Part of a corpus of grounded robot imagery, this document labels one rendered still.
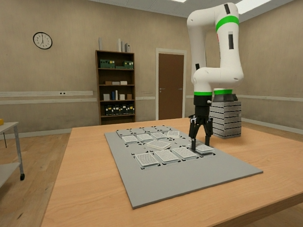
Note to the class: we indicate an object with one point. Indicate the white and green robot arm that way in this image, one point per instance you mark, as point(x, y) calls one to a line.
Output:
point(225, 19)

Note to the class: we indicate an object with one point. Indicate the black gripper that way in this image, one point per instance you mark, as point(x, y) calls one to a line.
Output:
point(201, 118)

